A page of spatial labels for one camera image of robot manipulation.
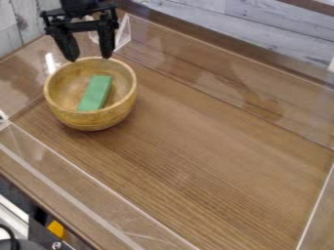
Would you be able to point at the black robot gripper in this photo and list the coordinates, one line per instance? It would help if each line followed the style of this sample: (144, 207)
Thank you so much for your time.
(65, 20)

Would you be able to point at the yellow label sticker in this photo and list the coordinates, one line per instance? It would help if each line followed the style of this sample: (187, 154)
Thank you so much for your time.
(57, 228)

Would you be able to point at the brown wooden bowl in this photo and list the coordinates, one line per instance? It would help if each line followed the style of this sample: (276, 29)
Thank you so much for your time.
(66, 85)

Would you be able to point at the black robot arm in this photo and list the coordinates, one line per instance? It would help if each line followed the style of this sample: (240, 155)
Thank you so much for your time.
(82, 16)

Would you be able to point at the green rectangular block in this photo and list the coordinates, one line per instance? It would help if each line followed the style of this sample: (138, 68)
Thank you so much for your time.
(96, 93)

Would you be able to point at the clear acrylic tray wall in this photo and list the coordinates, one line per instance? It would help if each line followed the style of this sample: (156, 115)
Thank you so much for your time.
(106, 221)

